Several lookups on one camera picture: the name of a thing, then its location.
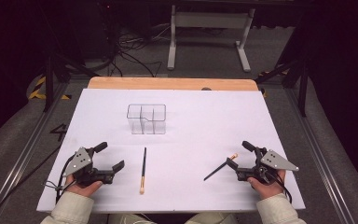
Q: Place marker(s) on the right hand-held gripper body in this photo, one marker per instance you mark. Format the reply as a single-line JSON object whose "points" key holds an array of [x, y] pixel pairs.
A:
{"points": [[268, 166]]}

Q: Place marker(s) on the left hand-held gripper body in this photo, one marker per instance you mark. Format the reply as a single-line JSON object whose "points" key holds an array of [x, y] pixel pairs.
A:
{"points": [[82, 166]]}

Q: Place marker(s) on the black makeup brush gold ferrule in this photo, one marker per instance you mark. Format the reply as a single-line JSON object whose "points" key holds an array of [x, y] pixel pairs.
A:
{"points": [[143, 168]]}

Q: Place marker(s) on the clear plastic organizer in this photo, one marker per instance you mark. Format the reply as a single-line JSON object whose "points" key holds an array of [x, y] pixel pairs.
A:
{"points": [[146, 119]]}

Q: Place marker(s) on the person's right hand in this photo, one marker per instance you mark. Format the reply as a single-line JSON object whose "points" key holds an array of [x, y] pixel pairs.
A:
{"points": [[267, 186]]}

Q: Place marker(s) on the person's left hand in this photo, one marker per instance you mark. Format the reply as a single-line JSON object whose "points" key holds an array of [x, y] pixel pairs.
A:
{"points": [[85, 189]]}

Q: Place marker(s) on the white paper sheet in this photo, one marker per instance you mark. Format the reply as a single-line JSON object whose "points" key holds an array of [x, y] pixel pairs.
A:
{"points": [[192, 137]]}

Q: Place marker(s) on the black tripod stand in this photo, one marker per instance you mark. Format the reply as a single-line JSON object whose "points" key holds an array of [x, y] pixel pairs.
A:
{"points": [[303, 90], [48, 81]]}

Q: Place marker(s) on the yellow black hazard tape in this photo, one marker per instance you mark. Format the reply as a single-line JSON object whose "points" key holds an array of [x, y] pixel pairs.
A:
{"points": [[37, 91]]}

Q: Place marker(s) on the white metal stand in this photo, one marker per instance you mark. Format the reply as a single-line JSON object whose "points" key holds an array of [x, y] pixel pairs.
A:
{"points": [[211, 20]]}

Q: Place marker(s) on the aluminium floor rail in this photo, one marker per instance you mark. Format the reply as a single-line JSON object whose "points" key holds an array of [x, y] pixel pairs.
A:
{"points": [[320, 149], [24, 155]]}

